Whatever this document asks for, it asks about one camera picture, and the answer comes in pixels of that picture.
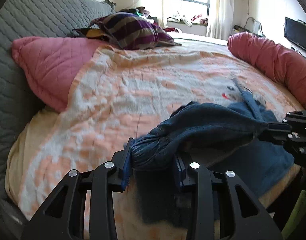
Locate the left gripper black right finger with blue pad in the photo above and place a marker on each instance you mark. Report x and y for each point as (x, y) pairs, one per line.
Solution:
(221, 198)

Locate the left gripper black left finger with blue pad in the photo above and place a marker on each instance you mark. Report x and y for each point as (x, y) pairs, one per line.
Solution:
(61, 215)

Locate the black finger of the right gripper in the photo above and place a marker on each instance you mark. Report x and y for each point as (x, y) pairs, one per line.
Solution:
(276, 132)

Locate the red rolled bolster pillow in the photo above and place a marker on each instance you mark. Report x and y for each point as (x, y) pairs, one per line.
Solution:
(282, 65)

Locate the black flat screen television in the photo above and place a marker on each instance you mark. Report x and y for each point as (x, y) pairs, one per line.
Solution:
(295, 32)

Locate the white window curtain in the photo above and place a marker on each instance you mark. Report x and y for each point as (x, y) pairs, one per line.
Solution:
(220, 19)

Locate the orange white fluffy blanket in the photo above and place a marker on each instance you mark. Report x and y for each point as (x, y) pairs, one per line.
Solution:
(120, 94)

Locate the clothes pile near window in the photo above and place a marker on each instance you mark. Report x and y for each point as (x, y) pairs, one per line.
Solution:
(169, 26)

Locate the pink quilted pillow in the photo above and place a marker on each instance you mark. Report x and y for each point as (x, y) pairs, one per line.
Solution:
(50, 64)

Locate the purple striped cushion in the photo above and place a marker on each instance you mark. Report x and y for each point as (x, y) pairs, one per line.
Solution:
(128, 31)

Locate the grey quilted headboard cover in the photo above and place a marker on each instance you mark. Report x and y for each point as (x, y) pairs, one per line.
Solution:
(20, 22)

